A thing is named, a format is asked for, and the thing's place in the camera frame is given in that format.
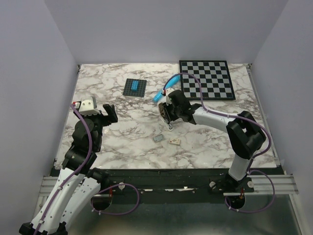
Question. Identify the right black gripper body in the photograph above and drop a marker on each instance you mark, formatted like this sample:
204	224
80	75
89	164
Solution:
175	112

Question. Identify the white staple box sleeve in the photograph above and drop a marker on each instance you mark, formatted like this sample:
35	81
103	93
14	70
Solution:
174	141

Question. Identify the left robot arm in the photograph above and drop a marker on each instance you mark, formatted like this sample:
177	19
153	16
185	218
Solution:
77	181

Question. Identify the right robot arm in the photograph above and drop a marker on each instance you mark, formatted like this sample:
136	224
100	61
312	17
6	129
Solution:
245	134

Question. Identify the dark grey lego baseplate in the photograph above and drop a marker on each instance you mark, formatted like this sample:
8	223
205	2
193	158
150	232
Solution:
141	88

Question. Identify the blue marker pen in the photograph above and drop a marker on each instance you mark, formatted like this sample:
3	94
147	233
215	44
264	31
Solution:
170	84

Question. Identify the blue lego brick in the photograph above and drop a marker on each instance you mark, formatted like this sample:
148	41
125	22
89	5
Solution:
134	85

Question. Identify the black white chessboard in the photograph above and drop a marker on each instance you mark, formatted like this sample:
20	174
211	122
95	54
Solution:
209	79

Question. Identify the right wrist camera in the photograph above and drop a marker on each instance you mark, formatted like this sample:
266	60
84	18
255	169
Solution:
168	91

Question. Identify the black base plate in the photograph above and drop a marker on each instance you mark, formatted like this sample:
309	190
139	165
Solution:
165	186

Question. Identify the aluminium rail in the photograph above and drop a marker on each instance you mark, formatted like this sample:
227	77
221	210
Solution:
257	185

